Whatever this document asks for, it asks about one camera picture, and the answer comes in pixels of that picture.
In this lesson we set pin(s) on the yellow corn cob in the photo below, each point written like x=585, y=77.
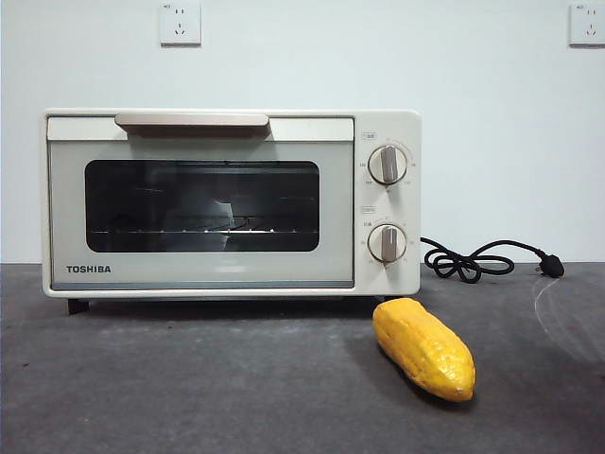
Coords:
x=420, y=350

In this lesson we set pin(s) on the cream oven timer knob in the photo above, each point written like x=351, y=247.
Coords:
x=387, y=243

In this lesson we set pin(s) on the cream Toshiba toaster oven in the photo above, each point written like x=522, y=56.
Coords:
x=406, y=208

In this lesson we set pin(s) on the cream oven temperature knob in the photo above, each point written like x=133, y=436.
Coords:
x=388, y=164

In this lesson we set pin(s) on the white wall socket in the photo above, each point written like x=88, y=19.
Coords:
x=180, y=23
x=588, y=23

